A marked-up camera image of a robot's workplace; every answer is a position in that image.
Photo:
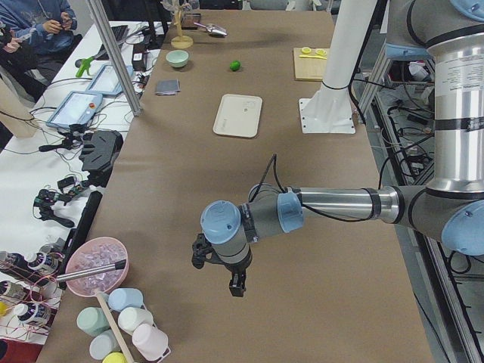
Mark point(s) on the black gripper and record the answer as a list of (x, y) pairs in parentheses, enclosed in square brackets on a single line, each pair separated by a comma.
[(235, 271)]

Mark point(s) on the green lime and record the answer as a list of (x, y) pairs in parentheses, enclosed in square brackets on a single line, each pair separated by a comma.
[(235, 65)]

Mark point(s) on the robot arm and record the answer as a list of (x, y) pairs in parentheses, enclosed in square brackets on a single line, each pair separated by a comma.
[(448, 209)]

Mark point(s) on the cream rabbit tray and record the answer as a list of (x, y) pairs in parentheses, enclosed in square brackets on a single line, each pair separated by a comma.
[(238, 116)]

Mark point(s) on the pink cup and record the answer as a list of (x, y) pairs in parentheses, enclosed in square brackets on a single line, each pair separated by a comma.
[(151, 342)]

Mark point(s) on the white cup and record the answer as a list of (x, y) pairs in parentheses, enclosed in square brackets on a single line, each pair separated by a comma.
[(130, 318)]

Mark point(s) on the blue cup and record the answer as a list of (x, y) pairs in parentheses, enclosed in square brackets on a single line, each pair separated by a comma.
[(122, 298)]

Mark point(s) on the pink bowl with ice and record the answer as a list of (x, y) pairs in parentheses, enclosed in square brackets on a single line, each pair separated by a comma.
[(96, 253)]

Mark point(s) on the yellow cup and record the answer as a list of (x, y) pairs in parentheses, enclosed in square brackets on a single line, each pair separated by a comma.
[(115, 357)]

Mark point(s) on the grey cup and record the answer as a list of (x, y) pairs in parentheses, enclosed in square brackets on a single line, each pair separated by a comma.
[(103, 344)]

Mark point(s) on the green cup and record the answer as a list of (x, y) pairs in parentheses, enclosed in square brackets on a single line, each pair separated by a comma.
[(92, 321)]

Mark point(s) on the black vr headset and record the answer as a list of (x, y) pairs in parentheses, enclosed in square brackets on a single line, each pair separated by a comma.
[(98, 155)]

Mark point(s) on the grey folded cloth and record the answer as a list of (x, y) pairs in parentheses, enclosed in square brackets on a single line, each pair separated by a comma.
[(167, 87)]

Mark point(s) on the wooden cutting board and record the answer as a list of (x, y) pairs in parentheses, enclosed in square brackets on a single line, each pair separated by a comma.
[(308, 69)]

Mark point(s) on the mint green bowl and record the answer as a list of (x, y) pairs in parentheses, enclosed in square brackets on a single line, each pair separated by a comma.
[(177, 58)]

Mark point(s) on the yellow plastic knife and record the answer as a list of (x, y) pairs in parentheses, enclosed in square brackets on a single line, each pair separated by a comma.
[(308, 56)]

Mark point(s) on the teach pendant tablet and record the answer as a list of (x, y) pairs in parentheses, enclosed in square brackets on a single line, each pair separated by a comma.
[(78, 108), (105, 82)]

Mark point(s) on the wooden stand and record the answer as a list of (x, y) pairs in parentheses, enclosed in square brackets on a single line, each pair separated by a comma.
[(180, 41)]

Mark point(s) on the green handheld gripper tool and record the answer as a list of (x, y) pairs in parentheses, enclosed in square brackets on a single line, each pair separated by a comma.
[(83, 65)]

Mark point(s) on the black laptop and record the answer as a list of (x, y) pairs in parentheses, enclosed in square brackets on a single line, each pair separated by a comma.
[(120, 34)]

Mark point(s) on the person in blue hoodie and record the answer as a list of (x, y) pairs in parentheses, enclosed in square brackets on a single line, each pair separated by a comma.
[(47, 25)]

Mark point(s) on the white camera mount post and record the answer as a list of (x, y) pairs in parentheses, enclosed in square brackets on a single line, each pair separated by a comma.
[(329, 110)]

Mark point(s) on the aluminium frame post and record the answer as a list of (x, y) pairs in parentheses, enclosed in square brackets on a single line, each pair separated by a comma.
[(102, 23)]

